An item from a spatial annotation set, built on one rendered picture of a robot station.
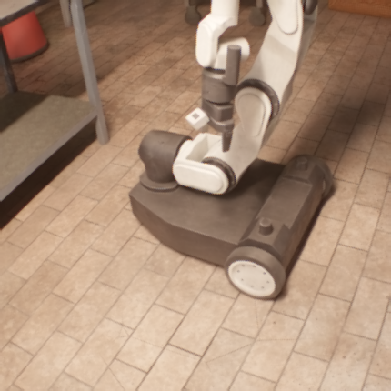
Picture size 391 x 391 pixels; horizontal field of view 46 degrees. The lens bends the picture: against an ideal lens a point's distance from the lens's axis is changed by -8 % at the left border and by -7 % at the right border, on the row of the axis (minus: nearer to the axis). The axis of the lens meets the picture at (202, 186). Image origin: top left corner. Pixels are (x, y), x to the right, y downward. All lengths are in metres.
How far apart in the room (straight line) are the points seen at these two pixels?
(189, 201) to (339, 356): 0.75
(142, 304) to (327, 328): 0.62
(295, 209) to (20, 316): 1.03
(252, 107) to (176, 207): 0.51
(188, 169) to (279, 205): 0.33
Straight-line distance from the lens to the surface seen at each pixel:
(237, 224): 1.64
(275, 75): 1.37
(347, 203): 2.00
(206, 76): 1.21
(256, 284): 1.59
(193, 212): 1.70
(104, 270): 1.80
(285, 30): 1.27
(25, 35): 3.77
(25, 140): 2.23
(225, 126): 1.24
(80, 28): 2.18
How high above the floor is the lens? 1.29
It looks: 39 degrees down
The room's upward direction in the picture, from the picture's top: 6 degrees counter-clockwise
